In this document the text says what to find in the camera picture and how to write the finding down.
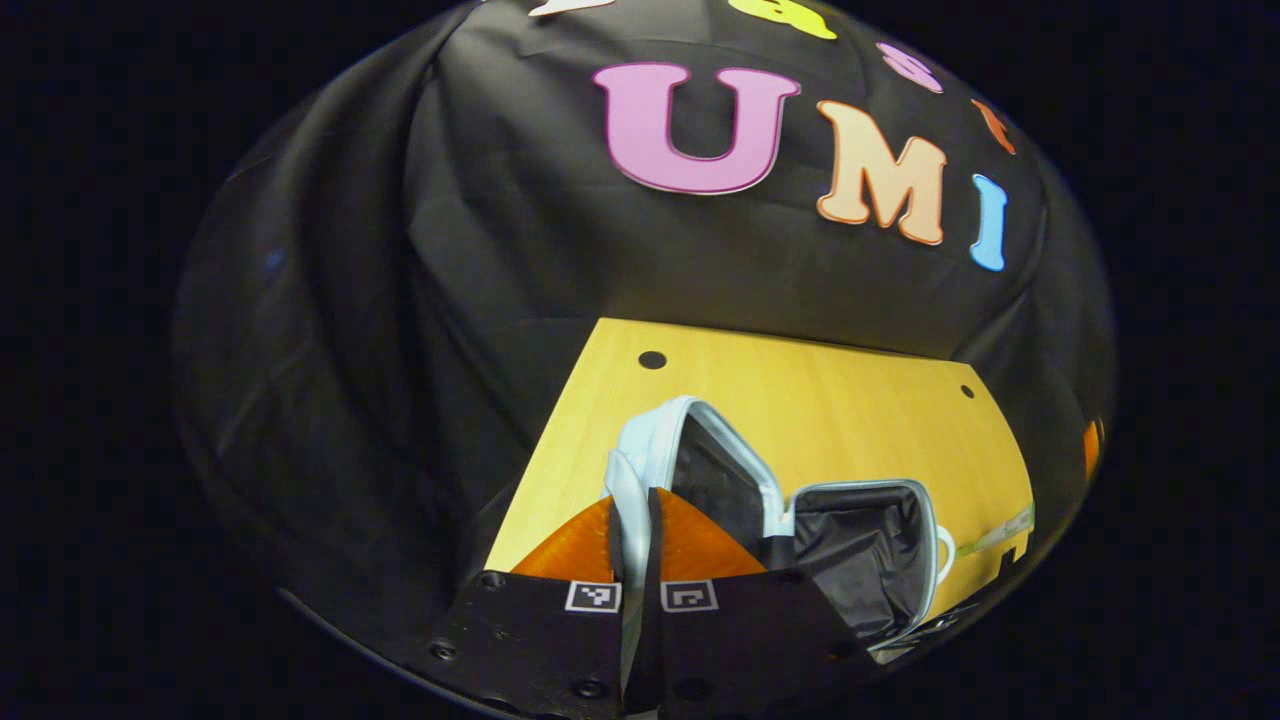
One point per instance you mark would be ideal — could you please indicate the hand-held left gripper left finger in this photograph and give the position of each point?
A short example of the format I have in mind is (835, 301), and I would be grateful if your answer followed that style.
(540, 640)

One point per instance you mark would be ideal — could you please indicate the black backdrop cloth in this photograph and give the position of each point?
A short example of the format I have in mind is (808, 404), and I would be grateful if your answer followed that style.
(400, 300)

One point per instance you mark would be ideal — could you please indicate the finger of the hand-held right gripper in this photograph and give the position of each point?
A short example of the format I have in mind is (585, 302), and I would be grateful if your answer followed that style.
(1092, 450)

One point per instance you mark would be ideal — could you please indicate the light blue suitcase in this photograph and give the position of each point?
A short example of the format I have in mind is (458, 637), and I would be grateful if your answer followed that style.
(870, 540)

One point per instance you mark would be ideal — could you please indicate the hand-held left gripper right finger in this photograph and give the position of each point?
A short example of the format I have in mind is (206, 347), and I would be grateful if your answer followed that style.
(740, 640)

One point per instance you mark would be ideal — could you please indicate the white green squeeze tube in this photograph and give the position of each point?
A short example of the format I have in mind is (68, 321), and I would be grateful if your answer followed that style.
(1000, 530)

